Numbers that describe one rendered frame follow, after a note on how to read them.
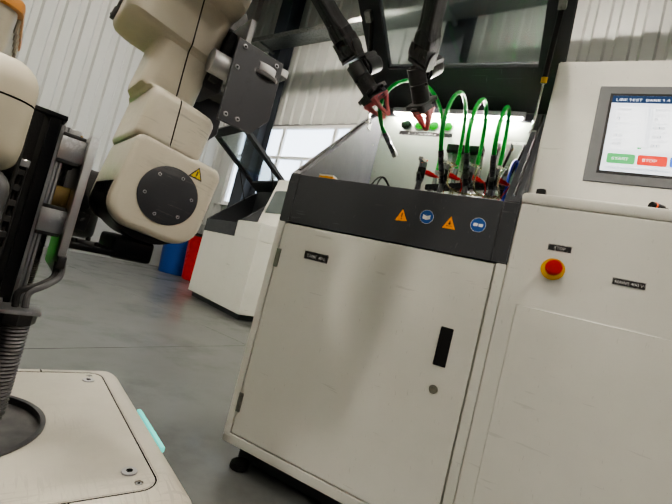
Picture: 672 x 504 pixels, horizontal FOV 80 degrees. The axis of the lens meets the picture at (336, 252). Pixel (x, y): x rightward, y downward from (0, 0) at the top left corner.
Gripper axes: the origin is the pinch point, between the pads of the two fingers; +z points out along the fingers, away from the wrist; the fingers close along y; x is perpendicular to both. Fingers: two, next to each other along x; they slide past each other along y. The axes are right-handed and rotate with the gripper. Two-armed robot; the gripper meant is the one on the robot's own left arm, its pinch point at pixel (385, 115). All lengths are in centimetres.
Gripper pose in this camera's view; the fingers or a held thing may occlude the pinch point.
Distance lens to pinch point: 142.7
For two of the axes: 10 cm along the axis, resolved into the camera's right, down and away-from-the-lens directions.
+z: 5.5, 8.3, 0.8
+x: -7.4, 5.2, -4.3
